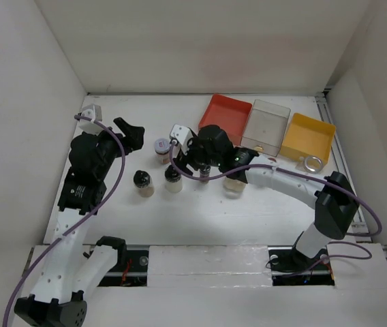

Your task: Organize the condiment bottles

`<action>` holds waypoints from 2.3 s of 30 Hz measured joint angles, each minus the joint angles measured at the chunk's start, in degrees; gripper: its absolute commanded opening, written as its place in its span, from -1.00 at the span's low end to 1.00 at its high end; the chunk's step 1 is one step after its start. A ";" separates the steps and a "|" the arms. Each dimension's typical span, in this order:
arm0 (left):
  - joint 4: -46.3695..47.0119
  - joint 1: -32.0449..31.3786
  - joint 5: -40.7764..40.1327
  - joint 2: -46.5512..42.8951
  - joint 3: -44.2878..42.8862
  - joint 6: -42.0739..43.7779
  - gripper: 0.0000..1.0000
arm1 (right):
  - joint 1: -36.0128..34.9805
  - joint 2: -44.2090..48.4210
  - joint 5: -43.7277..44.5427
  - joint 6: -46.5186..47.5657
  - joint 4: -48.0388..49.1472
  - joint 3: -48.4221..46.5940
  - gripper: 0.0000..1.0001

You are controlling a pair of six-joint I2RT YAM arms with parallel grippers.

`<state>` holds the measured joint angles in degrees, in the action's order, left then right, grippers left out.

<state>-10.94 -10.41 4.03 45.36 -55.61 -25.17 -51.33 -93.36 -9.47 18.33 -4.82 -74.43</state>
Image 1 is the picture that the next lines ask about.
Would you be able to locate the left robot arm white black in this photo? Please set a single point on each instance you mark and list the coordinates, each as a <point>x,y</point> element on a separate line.
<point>67,279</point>

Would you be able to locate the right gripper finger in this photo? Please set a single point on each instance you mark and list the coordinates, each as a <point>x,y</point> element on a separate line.
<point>181,162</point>
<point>204,170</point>

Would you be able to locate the silver lid spice jar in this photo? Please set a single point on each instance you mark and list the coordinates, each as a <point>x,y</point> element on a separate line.
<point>162,150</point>

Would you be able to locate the glass jar beige contents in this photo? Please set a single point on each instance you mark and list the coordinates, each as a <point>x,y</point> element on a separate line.
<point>233,189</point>

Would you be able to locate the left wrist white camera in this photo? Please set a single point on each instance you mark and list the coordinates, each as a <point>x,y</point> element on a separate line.
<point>92,113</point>

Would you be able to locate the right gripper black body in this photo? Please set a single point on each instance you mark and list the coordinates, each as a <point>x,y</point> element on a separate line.
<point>197,152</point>

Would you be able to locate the small dark spice bottle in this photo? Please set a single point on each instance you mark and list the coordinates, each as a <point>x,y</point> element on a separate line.
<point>204,180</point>

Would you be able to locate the black cap brown spice bottle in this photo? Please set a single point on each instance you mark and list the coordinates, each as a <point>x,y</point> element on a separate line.
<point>143,183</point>

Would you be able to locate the black mounting rail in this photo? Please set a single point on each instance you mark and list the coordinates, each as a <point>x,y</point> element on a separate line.
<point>230,266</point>

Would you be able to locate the clear plastic bin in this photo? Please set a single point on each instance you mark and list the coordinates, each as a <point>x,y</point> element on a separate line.
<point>265,128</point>

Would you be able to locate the red plastic bin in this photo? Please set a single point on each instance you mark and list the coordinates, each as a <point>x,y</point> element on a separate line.
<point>231,115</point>

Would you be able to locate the wrist white camera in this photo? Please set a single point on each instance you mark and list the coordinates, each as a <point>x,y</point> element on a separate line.
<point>181,134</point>
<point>92,113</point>

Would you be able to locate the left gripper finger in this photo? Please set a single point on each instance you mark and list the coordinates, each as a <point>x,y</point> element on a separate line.
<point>127,148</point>
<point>130,133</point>

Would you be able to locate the yellow plastic bin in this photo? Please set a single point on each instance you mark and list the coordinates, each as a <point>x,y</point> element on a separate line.
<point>307,137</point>

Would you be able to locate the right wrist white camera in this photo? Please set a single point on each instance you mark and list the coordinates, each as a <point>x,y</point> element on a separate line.
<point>181,134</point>

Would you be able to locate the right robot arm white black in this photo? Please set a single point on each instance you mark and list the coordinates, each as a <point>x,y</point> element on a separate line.
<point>331,197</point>

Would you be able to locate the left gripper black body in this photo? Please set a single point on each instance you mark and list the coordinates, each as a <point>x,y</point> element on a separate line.
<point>110,149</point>

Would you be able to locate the black cap white powder bottle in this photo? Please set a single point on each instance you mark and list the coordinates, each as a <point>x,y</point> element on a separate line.
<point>174,183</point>

